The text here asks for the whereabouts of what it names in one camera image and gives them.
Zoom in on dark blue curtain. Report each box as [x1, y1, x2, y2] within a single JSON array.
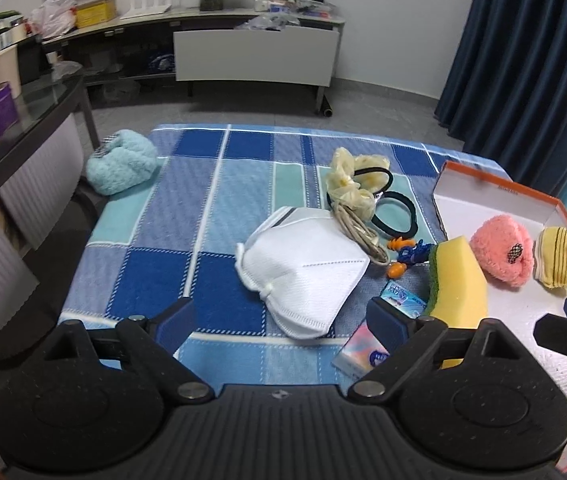
[[433, 0, 567, 206]]

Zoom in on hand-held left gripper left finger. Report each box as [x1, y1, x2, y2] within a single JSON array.
[[44, 296, 214, 406]]

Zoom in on white tv stand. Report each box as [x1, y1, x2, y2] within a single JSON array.
[[44, 7, 347, 117]]

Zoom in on beige hair tie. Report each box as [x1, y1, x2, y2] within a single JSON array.
[[336, 202, 390, 266]]

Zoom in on pink fluffy scrunchie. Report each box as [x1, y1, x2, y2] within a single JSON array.
[[469, 214, 535, 288]]

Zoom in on pale yellow scrunchie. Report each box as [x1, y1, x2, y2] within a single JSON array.
[[326, 147, 391, 221]]

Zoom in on yellow box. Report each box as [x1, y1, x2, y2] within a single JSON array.
[[74, 0, 117, 29]]

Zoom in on blue cloth on shelf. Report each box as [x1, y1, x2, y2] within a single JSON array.
[[146, 52, 177, 72]]

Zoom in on yellow striped scrunchie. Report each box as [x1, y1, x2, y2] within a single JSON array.
[[533, 226, 567, 289]]

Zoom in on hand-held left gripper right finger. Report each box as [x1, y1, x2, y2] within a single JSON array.
[[346, 296, 521, 405]]

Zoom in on white face mask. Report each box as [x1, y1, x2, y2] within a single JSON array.
[[235, 205, 370, 339]]

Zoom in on white plastic bag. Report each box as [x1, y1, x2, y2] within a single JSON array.
[[31, 0, 78, 38]]

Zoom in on white orange box lid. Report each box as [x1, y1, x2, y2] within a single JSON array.
[[432, 160, 567, 473]]

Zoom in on orange corded earplugs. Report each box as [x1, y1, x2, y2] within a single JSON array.
[[386, 236, 434, 279]]

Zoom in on teal fluffy scrunchie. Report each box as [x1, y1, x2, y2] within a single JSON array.
[[85, 129, 160, 196]]

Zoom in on blue plaid blanket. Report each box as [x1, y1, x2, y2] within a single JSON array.
[[58, 124, 514, 396]]

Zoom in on yellow sponge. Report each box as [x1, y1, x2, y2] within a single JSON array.
[[427, 236, 489, 370]]

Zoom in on black glass table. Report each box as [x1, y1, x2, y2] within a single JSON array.
[[0, 67, 102, 361]]

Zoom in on pink white tissue packet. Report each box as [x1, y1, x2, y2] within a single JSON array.
[[332, 321, 391, 380]]

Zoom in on pile of small packets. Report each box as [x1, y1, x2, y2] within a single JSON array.
[[236, 0, 338, 31]]

